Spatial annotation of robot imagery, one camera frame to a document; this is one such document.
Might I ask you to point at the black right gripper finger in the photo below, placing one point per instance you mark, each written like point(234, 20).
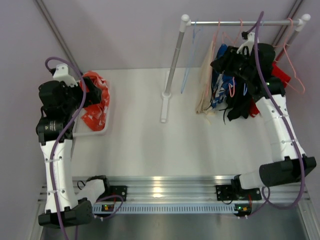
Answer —
point(225, 53)
point(220, 65)

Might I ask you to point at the beige drawstring trousers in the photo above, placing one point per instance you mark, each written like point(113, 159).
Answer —
point(203, 103)

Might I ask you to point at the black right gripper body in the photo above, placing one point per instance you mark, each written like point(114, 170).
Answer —
point(225, 64)

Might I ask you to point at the orange white patterned trousers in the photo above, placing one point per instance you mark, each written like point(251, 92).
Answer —
point(95, 116)

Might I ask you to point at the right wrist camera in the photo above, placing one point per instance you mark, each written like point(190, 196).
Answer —
point(247, 41)

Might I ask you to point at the black drawstring trousers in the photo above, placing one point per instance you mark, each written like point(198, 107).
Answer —
point(239, 105)

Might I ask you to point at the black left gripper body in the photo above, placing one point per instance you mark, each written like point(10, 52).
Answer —
point(85, 89)

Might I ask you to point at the red trousers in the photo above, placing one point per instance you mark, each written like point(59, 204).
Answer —
point(277, 72)

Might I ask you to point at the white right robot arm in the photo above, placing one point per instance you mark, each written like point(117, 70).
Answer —
point(290, 164)

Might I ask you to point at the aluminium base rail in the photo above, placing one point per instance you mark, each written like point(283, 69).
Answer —
point(188, 189)

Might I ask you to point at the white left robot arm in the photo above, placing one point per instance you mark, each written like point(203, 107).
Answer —
point(60, 103)

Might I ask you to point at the blue wire hanger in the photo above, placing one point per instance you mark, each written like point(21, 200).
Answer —
point(196, 35)

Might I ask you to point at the blue patterned trousers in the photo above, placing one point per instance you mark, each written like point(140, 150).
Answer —
point(219, 87)

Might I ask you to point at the grey slotted cable duct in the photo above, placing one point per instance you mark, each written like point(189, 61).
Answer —
point(166, 208)

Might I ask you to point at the white plastic basket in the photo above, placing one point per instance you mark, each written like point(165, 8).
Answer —
point(93, 120)

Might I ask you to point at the blue hanger with black trousers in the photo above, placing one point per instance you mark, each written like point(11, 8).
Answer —
point(261, 25)

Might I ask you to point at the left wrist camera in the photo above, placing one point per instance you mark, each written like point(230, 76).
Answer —
point(63, 74)

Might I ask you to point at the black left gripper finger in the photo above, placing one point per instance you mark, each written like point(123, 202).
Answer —
point(92, 91)
point(91, 100)

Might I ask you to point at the white clothes rack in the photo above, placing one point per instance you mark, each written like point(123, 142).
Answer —
point(185, 22)

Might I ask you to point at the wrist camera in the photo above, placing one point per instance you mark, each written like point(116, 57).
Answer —
point(63, 74)
point(247, 41)

